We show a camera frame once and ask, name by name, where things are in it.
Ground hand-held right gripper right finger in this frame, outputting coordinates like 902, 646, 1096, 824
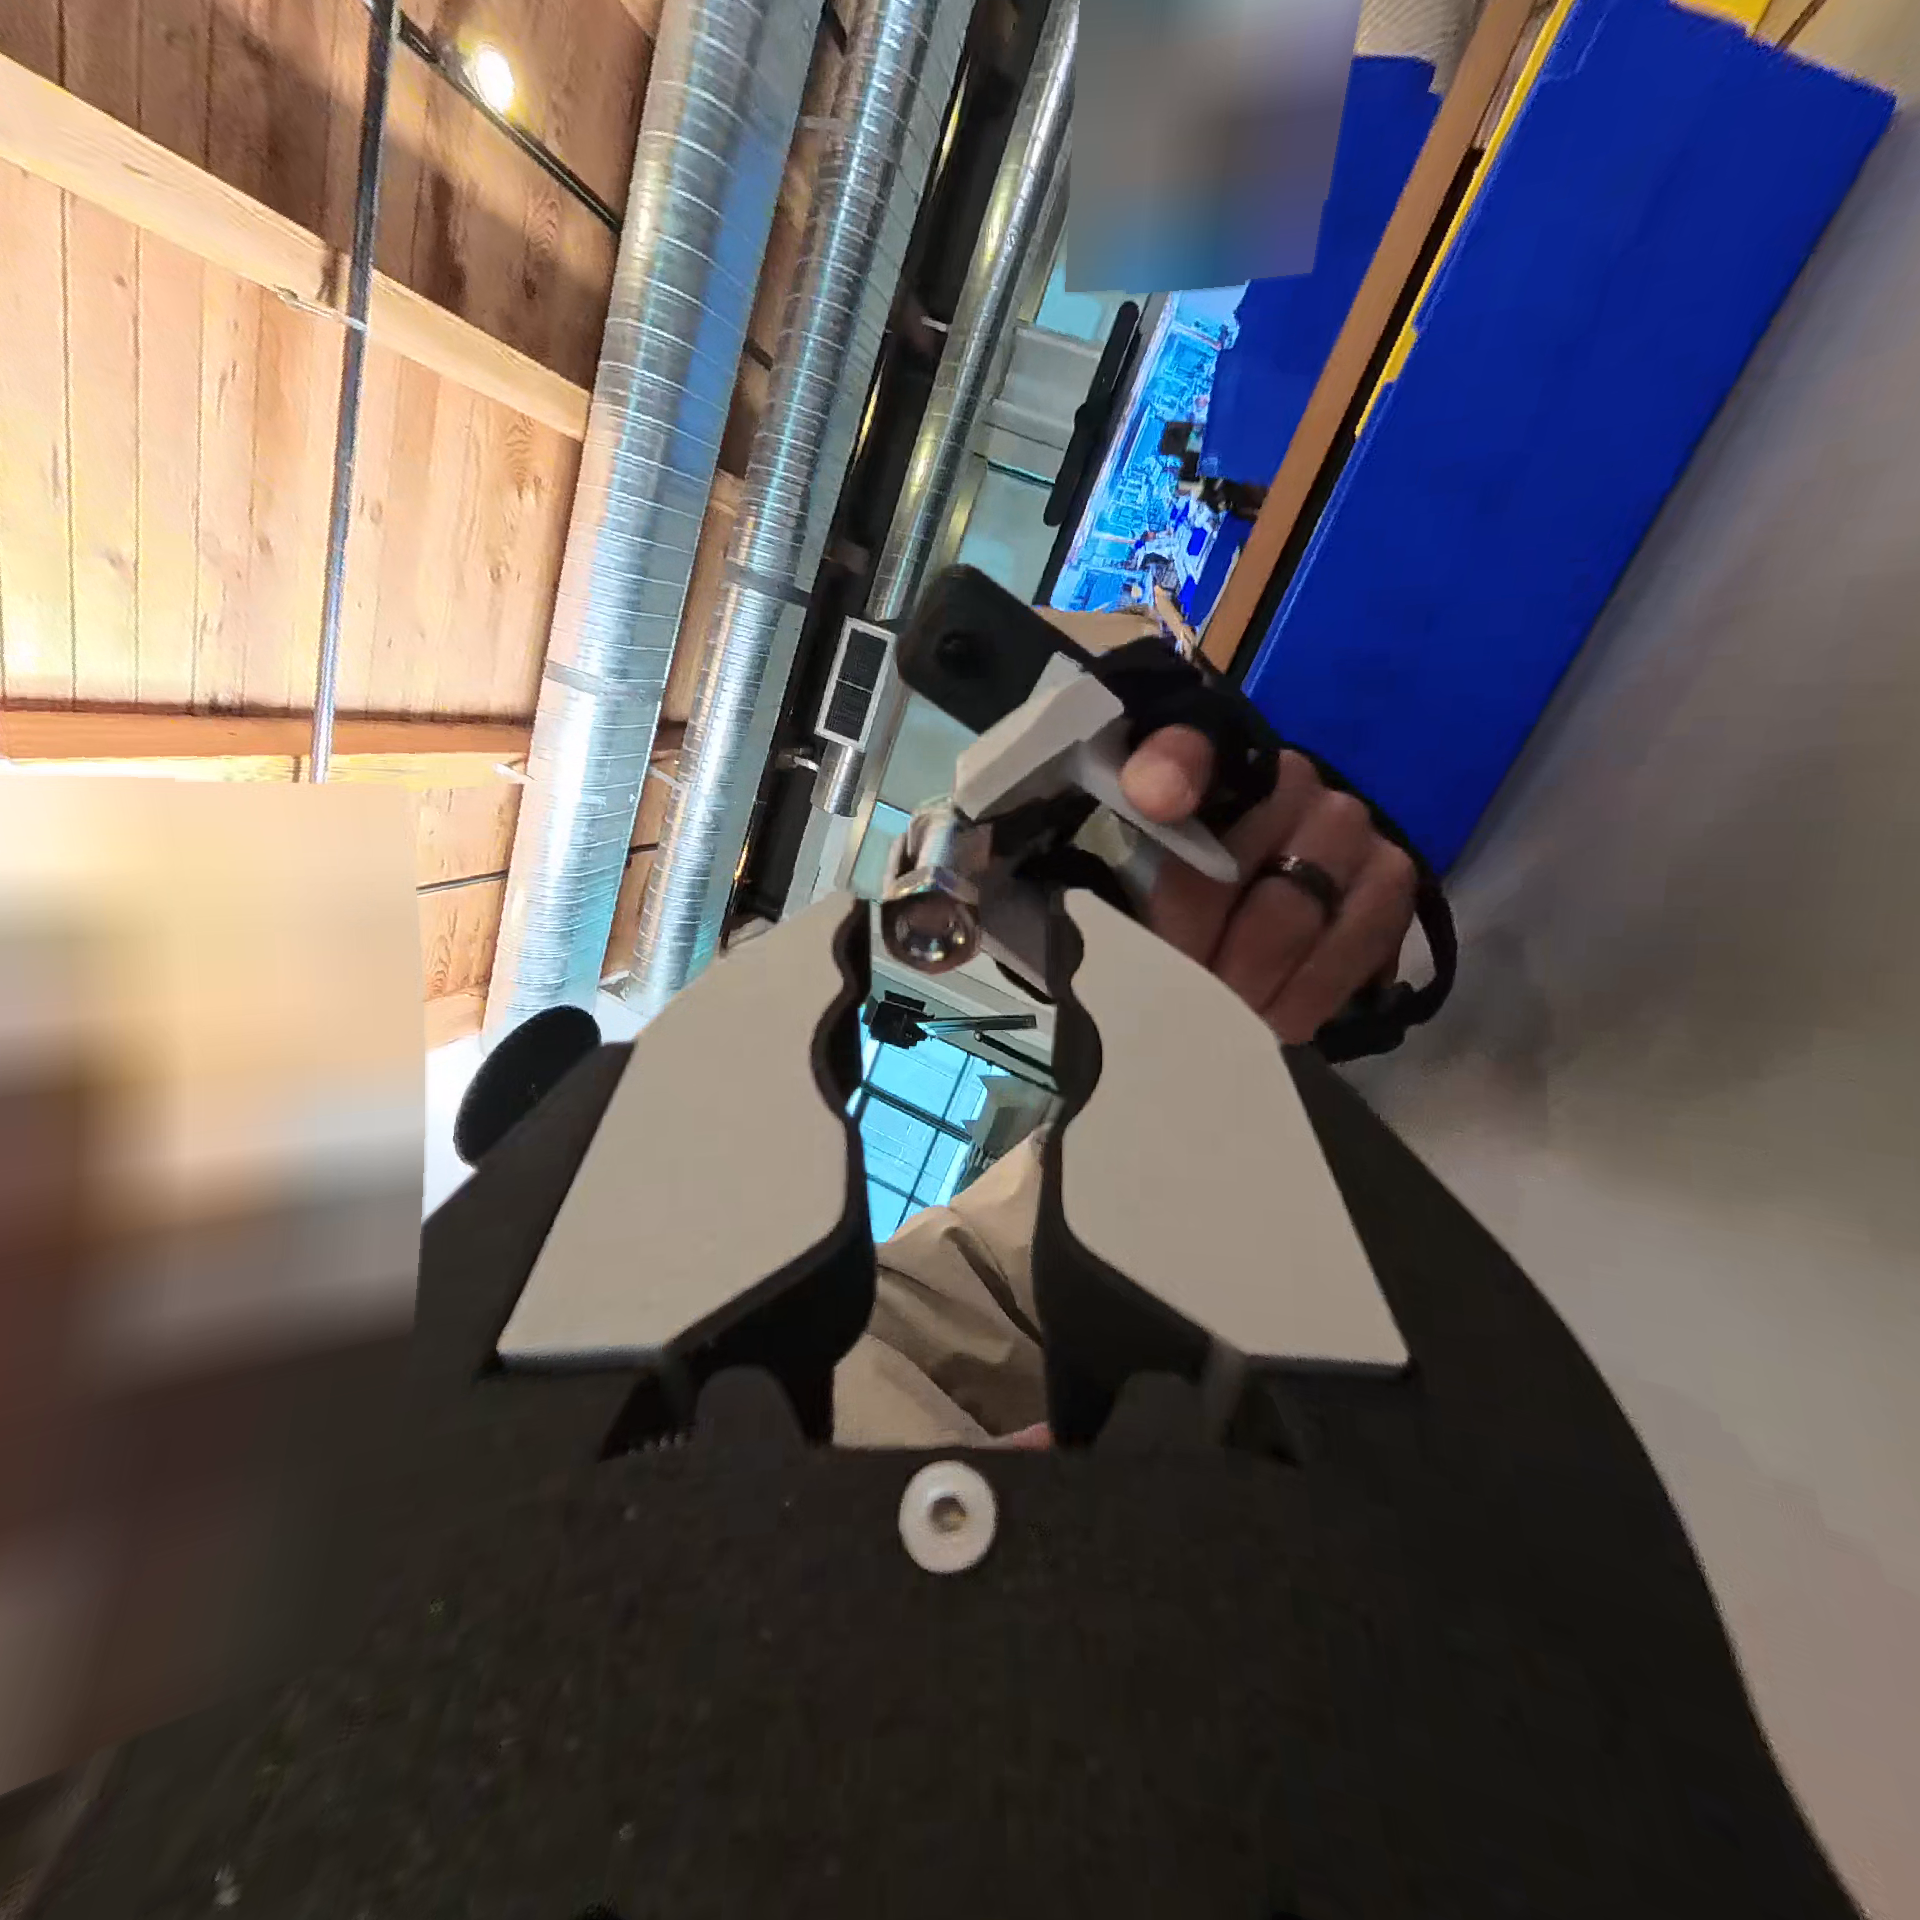
1036, 890, 1415, 1418

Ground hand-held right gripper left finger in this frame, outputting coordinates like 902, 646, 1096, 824
494, 900, 871, 1412

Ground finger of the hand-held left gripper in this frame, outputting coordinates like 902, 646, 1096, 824
955, 668, 1133, 836
1007, 788, 1247, 890

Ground steel hex nut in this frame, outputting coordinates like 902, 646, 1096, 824
891, 891, 988, 980

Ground person's left hand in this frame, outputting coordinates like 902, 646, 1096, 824
1123, 722, 1419, 1048

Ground black floor lamp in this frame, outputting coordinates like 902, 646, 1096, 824
452, 1006, 609, 1180

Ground wooden rear table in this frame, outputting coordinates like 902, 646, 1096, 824
1195, 0, 1552, 668

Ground yellow plastic bin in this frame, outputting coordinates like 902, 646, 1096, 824
1367, 0, 1584, 422

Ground wall video screen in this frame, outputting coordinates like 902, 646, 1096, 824
1051, 286, 1250, 623

